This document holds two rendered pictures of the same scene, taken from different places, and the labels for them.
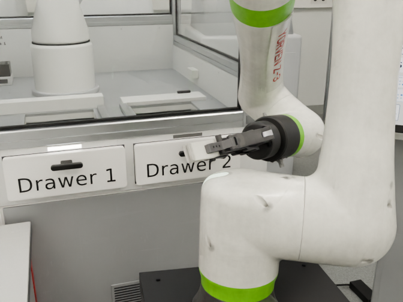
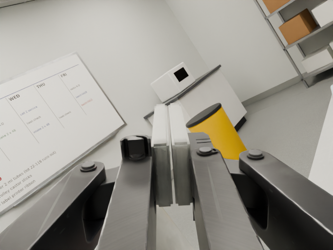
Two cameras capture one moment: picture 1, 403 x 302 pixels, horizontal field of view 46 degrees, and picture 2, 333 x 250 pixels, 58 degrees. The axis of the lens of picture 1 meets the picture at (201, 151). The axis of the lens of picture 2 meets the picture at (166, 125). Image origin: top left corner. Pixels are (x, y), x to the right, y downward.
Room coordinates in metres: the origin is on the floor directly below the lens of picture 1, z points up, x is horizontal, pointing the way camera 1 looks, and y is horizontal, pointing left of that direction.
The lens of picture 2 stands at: (0.89, -0.08, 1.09)
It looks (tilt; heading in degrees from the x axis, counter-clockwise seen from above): 6 degrees down; 150
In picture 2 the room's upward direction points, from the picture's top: 34 degrees counter-clockwise
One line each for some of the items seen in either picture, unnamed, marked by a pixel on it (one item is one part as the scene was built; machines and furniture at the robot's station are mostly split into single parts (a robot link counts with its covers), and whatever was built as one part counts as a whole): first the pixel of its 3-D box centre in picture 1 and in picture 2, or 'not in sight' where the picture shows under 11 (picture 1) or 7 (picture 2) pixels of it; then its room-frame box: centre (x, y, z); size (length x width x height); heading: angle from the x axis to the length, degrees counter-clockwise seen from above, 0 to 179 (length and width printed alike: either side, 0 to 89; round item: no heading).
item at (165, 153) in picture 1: (189, 159); not in sight; (1.19, 0.03, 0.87); 0.29 x 0.02 x 0.11; 108
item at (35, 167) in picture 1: (67, 172); not in sight; (1.10, 0.33, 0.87); 0.29 x 0.02 x 0.11; 108
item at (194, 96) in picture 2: not in sight; (194, 107); (-2.50, 2.44, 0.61); 1.15 x 0.72 x 1.22; 103
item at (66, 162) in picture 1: (66, 164); not in sight; (1.07, 0.33, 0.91); 0.07 x 0.04 x 0.01; 108
